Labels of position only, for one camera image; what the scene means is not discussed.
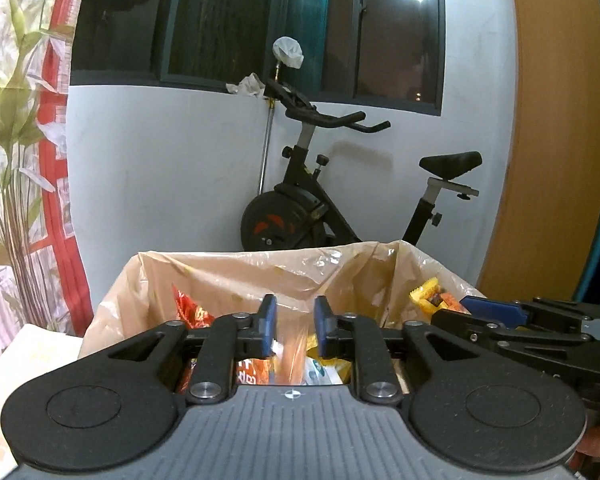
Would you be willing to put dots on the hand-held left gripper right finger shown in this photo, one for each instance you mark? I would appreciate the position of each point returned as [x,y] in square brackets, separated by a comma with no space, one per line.
[322,327]

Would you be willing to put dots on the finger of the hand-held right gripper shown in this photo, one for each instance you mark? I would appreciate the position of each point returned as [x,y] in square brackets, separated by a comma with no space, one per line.
[495,310]
[480,332]

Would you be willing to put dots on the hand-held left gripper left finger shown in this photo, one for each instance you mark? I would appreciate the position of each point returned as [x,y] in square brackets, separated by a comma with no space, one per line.
[267,325]

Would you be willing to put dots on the white blue snack packet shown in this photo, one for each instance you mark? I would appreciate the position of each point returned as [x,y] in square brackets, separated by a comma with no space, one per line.
[320,371]

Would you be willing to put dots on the yellow orange snack packet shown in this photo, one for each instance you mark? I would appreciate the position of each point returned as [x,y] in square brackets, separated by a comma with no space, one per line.
[427,292]

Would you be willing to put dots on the brown cardboard box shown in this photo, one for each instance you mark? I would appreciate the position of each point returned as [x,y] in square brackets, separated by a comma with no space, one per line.
[125,305]

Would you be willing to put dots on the black exercise bike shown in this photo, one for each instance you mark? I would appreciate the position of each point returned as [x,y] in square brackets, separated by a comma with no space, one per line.
[300,210]

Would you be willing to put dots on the metal pole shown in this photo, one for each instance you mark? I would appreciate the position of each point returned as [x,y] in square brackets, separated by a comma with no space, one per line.
[267,150]

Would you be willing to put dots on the wooden panel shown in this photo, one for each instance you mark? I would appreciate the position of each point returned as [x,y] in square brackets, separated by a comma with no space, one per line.
[540,110]

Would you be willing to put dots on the crumpled white tissue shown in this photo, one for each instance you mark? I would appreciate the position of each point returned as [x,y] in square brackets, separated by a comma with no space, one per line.
[247,85]

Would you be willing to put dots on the white plastic bag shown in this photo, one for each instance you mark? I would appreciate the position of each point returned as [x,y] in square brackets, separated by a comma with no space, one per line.
[287,52]

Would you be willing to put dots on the dark window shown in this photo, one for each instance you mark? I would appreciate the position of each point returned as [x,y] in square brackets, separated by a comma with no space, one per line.
[220,20]

